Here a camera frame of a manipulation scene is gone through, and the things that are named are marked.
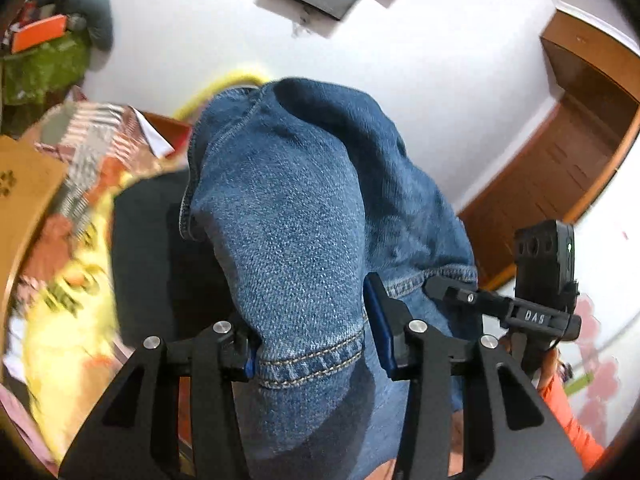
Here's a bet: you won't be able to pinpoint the person's right forearm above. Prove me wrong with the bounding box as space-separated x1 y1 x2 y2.
536 365 609 472

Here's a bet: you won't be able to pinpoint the cardboard box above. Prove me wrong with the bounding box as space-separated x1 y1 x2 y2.
0 135 69 302

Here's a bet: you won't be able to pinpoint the printed blanket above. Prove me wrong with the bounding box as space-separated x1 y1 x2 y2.
0 87 197 467

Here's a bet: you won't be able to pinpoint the orange box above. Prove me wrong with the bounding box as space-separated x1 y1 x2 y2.
11 14 68 55

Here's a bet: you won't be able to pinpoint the pink wall sticker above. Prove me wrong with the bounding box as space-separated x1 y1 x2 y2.
574 294 627 432

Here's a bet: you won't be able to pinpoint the wooden door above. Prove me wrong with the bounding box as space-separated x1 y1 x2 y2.
457 10 640 292

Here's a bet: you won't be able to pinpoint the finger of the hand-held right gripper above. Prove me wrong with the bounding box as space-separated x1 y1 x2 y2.
424 275 517 332

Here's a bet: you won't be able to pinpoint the green cloth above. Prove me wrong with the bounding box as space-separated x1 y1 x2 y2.
0 35 94 127

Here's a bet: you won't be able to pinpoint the blue denim jeans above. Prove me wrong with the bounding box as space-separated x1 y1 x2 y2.
179 77 480 480

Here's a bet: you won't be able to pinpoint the person's right hand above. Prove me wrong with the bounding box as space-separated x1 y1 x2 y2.
499 332 559 392

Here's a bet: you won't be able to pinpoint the yellow hoop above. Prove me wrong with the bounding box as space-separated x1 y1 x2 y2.
172 66 274 122

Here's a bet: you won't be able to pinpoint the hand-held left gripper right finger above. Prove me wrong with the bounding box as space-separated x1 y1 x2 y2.
362 272 586 480

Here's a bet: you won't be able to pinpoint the black cloth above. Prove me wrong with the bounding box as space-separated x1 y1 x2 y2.
110 167 252 352

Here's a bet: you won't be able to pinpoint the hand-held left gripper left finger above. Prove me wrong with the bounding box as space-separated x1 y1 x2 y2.
57 310 261 480

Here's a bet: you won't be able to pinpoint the grey cloth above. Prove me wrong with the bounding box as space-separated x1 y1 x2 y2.
65 0 115 54

